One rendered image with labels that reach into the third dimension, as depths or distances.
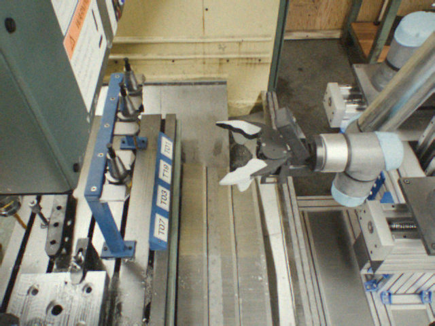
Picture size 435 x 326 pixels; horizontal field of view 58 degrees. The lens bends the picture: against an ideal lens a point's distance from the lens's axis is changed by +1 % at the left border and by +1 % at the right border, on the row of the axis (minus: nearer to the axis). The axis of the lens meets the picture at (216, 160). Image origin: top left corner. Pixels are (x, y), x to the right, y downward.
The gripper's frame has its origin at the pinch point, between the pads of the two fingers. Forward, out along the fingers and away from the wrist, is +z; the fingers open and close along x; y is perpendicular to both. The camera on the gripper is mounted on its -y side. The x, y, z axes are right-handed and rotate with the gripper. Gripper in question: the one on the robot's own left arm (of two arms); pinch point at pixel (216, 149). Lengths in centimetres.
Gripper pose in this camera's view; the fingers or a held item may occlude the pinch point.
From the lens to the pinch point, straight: 73.7
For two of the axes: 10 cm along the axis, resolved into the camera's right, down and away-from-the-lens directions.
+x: -0.4, -7.8, 6.3
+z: -10.0, 0.3, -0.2
